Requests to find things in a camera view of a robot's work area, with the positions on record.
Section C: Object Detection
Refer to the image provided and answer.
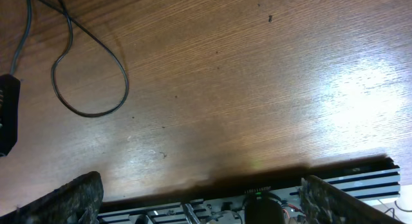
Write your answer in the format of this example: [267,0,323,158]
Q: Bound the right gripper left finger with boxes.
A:
[1,171,104,224]

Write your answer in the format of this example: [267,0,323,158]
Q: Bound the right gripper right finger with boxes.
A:
[299,175,402,224]

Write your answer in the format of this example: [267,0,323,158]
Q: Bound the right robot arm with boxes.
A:
[1,167,400,223]

